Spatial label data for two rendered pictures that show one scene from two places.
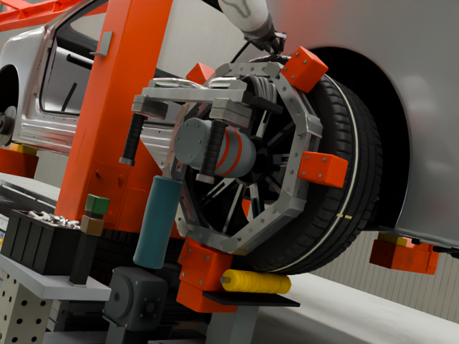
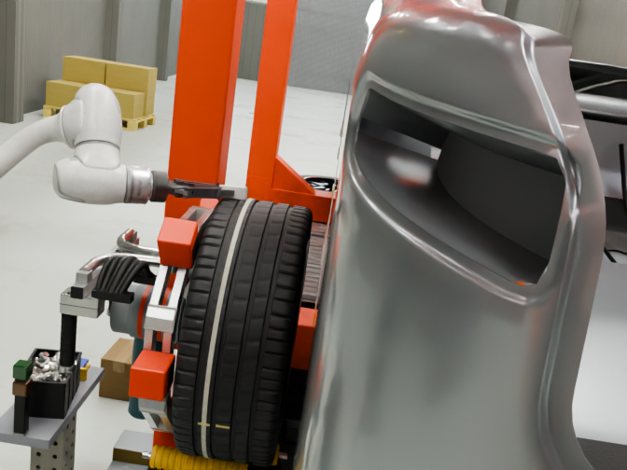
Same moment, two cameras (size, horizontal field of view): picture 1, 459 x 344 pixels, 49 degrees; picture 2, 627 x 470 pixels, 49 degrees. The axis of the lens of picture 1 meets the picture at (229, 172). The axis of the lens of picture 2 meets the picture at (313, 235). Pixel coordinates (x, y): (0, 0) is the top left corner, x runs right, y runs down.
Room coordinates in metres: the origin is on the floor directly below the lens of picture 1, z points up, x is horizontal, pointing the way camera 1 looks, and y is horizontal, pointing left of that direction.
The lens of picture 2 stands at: (0.53, -1.37, 1.59)
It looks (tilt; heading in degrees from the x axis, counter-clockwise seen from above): 16 degrees down; 45
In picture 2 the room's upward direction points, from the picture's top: 9 degrees clockwise
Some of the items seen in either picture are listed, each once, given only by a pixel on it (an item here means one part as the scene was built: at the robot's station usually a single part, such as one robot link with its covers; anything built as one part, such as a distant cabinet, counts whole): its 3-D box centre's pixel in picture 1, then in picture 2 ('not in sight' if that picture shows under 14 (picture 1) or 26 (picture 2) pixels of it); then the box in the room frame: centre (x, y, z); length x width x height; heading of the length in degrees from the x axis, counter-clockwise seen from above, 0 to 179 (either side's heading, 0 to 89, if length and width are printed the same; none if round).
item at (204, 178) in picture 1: (212, 150); (68, 338); (1.18, 0.05, 0.83); 0.04 x 0.04 x 0.16
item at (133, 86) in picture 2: not in sight; (103, 91); (5.09, 7.77, 0.41); 1.36 x 0.97 x 0.81; 137
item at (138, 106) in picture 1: (150, 106); not in sight; (1.45, 0.27, 0.93); 0.09 x 0.05 x 0.05; 134
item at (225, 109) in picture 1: (231, 112); (82, 301); (1.21, 0.03, 0.93); 0.09 x 0.05 x 0.05; 134
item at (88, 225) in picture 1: (91, 225); (22, 386); (1.17, 0.28, 0.59); 0.04 x 0.04 x 0.04; 44
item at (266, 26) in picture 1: (254, 20); (137, 185); (1.33, 0.03, 1.20); 0.09 x 0.06 x 0.09; 69
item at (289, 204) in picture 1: (233, 155); (184, 317); (1.47, 0.00, 0.85); 0.54 x 0.07 x 0.54; 44
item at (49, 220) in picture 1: (50, 239); (48, 380); (1.29, 0.40, 0.51); 0.20 x 0.14 x 0.13; 53
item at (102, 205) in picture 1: (97, 204); (22, 369); (1.17, 0.28, 0.64); 0.04 x 0.04 x 0.04; 44
